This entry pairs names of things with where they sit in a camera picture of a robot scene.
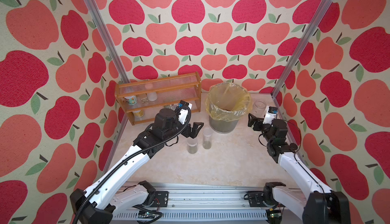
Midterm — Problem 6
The ribbed glass jar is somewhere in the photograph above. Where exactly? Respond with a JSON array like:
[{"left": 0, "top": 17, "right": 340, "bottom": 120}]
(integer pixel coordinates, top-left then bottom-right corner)
[{"left": 252, "top": 100, "right": 267, "bottom": 118}]

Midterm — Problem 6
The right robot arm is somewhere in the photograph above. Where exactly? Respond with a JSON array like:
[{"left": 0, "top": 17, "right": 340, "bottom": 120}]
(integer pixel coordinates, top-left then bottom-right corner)
[{"left": 248, "top": 107, "right": 351, "bottom": 224}]

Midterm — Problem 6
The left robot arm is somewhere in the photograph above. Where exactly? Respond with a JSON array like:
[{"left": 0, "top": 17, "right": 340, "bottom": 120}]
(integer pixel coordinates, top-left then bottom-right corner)
[{"left": 70, "top": 101, "right": 204, "bottom": 224}]

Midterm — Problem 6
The green mung bean packet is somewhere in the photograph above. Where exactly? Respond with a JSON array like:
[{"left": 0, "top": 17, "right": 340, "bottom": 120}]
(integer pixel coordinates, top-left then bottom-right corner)
[{"left": 164, "top": 104, "right": 177, "bottom": 111}]

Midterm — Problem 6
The short clear plastic jar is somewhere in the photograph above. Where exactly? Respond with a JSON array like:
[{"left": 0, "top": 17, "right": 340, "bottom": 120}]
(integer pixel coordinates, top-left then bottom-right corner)
[{"left": 187, "top": 137, "right": 198, "bottom": 154}]

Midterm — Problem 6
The metal mesh trash bin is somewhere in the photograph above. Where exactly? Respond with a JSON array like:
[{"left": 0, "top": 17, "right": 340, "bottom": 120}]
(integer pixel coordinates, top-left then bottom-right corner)
[{"left": 208, "top": 82, "right": 251, "bottom": 134}]

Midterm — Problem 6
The yellow plastic bin liner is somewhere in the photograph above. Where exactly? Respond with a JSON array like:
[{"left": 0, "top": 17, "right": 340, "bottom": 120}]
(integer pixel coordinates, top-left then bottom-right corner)
[{"left": 205, "top": 82, "right": 253, "bottom": 123}]

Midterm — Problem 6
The white pink bottle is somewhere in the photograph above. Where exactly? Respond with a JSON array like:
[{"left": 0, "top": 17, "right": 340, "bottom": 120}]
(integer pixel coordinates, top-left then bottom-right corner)
[{"left": 145, "top": 83, "right": 157, "bottom": 102}]

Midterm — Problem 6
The yellow small can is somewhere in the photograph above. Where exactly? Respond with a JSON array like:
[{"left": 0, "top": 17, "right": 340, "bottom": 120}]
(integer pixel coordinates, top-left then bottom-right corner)
[{"left": 132, "top": 110, "right": 145, "bottom": 118}]

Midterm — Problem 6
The green white cup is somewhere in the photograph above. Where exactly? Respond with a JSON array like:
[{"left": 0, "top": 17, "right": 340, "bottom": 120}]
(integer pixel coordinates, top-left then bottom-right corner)
[{"left": 124, "top": 96, "right": 138, "bottom": 106}]

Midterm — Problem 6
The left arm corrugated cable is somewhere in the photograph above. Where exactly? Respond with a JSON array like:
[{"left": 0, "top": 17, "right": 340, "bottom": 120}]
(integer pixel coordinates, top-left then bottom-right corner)
[{"left": 71, "top": 104, "right": 193, "bottom": 224}]

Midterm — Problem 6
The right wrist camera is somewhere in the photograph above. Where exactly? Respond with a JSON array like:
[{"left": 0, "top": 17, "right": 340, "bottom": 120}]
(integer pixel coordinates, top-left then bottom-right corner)
[{"left": 263, "top": 106, "right": 278, "bottom": 124}]

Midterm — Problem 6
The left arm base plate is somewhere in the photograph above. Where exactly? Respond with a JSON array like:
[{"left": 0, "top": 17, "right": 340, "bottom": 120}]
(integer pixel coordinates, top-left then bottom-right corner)
[{"left": 141, "top": 191, "right": 169, "bottom": 208}]

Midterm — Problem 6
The aluminium frame rail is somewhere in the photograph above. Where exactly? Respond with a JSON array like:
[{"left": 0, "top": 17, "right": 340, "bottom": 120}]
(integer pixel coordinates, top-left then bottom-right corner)
[{"left": 76, "top": 183, "right": 339, "bottom": 224}]

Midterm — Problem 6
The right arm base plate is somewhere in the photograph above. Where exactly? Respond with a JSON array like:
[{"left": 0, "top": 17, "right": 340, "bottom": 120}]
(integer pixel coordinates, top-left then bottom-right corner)
[{"left": 243, "top": 191, "right": 279, "bottom": 208}]

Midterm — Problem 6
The right aluminium corner post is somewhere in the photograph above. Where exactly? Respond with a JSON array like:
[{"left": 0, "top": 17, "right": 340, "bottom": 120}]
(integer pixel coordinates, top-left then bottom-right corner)
[{"left": 271, "top": 0, "right": 334, "bottom": 100}]

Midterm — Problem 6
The aluminium corner post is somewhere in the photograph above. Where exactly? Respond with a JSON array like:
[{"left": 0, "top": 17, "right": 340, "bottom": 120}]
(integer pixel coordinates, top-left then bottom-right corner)
[
  {"left": 271, "top": 0, "right": 334, "bottom": 100},
  {"left": 84, "top": 0, "right": 130, "bottom": 83}
]

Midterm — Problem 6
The left aluminium corner post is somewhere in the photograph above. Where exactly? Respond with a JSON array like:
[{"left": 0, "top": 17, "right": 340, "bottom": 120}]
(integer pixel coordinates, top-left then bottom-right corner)
[{"left": 84, "top": 0, "right": 130, "bottom": 83}]

